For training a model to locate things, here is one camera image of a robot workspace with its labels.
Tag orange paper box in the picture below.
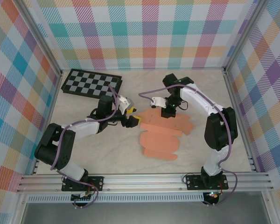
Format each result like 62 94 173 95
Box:
139 107 194 162

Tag black grey chessboard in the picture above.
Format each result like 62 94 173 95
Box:
60 69 123 98

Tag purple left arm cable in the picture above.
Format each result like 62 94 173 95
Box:
50 84 122 210

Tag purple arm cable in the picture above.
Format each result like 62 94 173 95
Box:
139 84 239 207
50 84 122 210

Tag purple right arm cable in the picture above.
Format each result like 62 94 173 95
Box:
139 84 239 207

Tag aluminium side rail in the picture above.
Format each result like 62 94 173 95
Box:
223 70 259 173
32 72 63 175

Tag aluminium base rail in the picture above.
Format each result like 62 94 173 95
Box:
16 174 275 193

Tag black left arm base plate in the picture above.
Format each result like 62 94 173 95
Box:
61 176 105 192

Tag grey slotted cable duct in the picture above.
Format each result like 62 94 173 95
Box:
27 195 205 203

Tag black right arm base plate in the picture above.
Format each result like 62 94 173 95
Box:
185 174 229 191

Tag aluminium frame post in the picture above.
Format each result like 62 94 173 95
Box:
223 0 266 77
15 0 63 79

